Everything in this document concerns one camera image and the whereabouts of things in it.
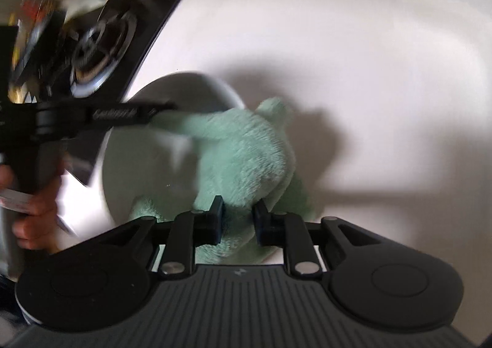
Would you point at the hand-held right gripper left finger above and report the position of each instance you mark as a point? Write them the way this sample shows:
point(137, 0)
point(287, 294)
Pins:
point(217, 219)

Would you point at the green cloth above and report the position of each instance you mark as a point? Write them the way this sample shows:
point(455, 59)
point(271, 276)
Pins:
point(238, 156)

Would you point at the black glass gas cooktop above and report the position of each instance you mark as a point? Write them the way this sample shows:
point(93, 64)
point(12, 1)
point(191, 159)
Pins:
point(153, 25)

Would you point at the black burner grate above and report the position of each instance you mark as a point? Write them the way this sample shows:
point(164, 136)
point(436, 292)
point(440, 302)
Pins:
point(102, 52)

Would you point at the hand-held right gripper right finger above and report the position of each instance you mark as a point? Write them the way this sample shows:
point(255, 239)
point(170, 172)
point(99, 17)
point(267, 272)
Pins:
point(261, 222)

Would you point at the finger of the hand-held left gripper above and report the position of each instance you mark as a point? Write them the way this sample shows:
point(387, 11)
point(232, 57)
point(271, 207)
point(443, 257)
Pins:
point(127, 115)

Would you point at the white bowl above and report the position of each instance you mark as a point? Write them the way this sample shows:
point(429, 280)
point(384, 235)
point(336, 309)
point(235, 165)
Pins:
point(130, 179)

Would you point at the person's left hand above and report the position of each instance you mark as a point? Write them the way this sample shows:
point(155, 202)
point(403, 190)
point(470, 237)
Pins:
point(38, 217)

